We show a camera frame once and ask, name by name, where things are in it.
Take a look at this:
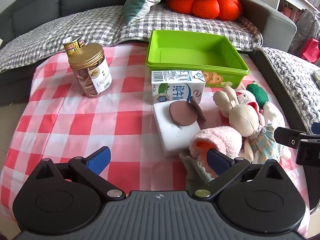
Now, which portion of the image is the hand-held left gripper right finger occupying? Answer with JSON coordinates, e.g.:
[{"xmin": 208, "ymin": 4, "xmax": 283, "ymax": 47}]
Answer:
[{"xmin": 195, "ymin": 148, "xmax": 287, "ymax": 199}]

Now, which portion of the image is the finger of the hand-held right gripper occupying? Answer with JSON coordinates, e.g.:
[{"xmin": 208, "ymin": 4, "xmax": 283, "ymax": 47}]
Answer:
[{"xmin": 274, "ymin": 127, "xmax": 320, "ymax": 149}]

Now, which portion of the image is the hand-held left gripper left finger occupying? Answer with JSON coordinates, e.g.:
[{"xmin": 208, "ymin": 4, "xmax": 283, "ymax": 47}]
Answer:
[{"xmin": 35, "ymin": 145, "xmax": 127, "ymax": 202}]

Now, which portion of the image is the pale green towel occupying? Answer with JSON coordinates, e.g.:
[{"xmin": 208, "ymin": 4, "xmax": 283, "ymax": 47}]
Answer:
[{"xmin": 179, "ymin": 150, "xmax": 218, "ymax": 193}]

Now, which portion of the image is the pink white plush doll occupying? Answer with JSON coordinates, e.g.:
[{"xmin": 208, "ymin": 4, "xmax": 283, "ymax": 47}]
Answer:
[{"xmin": 261, "ymin": 101, "xmax": 287, "ymax": 130}]

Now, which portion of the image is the beige rabbit doll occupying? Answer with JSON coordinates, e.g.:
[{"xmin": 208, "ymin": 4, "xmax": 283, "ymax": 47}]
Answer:
[{"xmin": 212, "ymin": 85, "xmax": 285, "ymax": 163}]

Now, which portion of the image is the green knitted plush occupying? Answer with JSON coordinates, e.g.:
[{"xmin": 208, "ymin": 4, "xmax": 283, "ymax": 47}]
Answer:
[{"xmin": 246, "ymin": 81, "xmax": 269, "ymax": 109}]

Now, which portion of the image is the green plastic box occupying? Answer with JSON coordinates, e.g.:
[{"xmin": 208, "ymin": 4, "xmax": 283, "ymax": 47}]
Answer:
[{"xmin": 146, "ymin": 29, "xmax": 250, "ymax": 88}]

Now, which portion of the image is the pink checkered tablecloth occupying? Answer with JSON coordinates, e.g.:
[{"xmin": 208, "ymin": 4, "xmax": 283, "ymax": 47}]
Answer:
[{"xmin": 0, "ymin": 42, "xmax": 310, "ymax": 215}]

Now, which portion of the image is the white foam block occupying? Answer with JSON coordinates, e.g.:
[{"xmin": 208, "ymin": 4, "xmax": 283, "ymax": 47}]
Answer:
[{"xmin": 153, "ymin": 101, "xmax": 202, "ymax": 158}]

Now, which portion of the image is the brown round disc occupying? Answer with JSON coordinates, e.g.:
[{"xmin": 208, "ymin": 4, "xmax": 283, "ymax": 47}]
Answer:
[{"xmin": 169, "ymin": 101, "xmax": 198, "ymax": 126}]

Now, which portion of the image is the grey pebble quilted blanket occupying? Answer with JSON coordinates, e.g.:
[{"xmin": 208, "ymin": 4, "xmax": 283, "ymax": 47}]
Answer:
[{"xmin": 255, "ymin": 46, "xmax": 320, "ymax": 130}]

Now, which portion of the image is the clear jar with gold lid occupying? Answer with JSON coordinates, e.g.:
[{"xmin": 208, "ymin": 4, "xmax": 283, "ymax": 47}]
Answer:
[{"xmin": 68, "ymin": 43, "xmax": 113, "ymax": 98}]

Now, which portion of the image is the white milk carton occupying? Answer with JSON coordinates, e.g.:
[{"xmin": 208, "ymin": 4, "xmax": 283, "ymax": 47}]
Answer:
[{"xmin": 151, "ymin": 70, "xmax": 206, "ymax": 105}]

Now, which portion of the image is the grey speckled cloth cover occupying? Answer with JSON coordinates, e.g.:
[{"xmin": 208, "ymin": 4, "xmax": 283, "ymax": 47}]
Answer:
[{"xmin": 291, "ymin": 9, "xmax": 320, "ymax": 55}]

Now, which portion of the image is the yellow label tin can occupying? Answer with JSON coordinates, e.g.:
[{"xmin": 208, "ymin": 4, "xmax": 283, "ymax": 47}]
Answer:
[{"xmin": 62, "ymin": 35, "xmax": 84, "ymax": 58}]

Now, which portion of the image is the grey checkered quilted blanket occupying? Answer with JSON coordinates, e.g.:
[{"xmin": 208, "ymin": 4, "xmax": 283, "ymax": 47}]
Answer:
[{"xmin": 0, "ymin": 4, "xmax": 264, "ymax": 74}]

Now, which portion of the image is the orange pumpkin cushion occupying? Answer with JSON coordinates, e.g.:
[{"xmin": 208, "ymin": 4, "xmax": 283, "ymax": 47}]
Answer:
[{"xmin": 166, "ymin": 0, "xmax": 244, "ymax": 22}]

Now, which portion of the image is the dark grey fabric sofa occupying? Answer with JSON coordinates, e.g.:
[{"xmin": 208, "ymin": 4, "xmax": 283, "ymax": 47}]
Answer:
[{"xmin": 0, "ymin": 0, "xmax": 298, "ymax": 107}]

